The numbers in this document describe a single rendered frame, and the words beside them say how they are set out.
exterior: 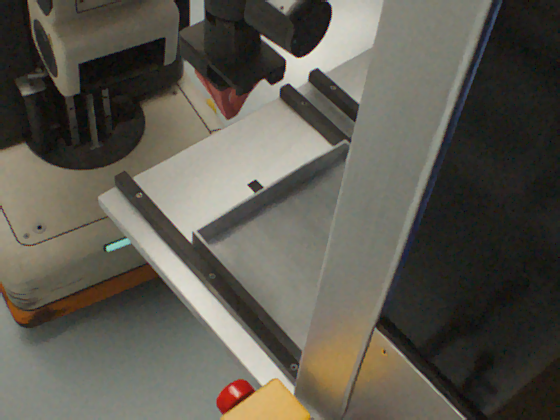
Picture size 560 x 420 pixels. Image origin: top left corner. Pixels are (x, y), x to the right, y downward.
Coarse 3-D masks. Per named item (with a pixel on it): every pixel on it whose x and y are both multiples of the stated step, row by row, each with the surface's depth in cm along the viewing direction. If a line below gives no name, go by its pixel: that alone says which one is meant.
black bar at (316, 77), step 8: (312, 72) 125; (320, 72) 125; (312, 80) 126; (320, 80) 124; (328, 80) 124; (320, 88) 125; (328, 88) 124; (336, 88) 124; (328, 96) 124; (336, 96) 123; (344, 96) 123; (336, 104) 124; (344, 104) 122; (352, 104) 122; (344, 112) 123; (352, 112) 122; (352, 120) 123
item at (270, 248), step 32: (320, 160) 115; (256, 192) 109; (288, 192) 114; (320, 192) 115; (224, 224) 109; (256, 224) 111; (288, 224) 111; (320, 224) 111; (224, 256) 107; (256, 256) 108; (288, 256) 108; (320, 256) 109; (256, 288) 105; (288, 288) 105; (288, 320) 103
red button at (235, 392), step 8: (232, 384) 83; (240, 384) 83; (248, 384) 84; (224, 392) 83; (232, 392) 82; (240, 392) 82; (248, 392) 83; (216, 400) 83; (224, 400) 82; (232, 400) 82; (240, 400) 83; (224, 408) 83; (232, 408) 83
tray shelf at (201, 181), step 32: (352, 64) 130; (352, 96) 126; (224, 128) 120; (256, 128) 121; (288, 128) 121; (192, 160) 116; (224, 160) 117; (256, 160) 117; (288, 160) 118; (160, 192) 113; (192, 192) 113; (224, 192) 114; (128, 224) 109; (192, 224) 110; (160, 256) 107; (192, 288) 105; (224, 320) 102; (256, 352) 100; (256, 384) 99; (288, 384) 98
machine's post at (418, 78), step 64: (384, 0) 46; (448, 0) 42; (384, 64) 49; (448, 64) 45; (384, 128) 52; (448, 128) 48; (384, 192) 55; (384, 256) 59; (320, 320) 73; (320, 384) 80
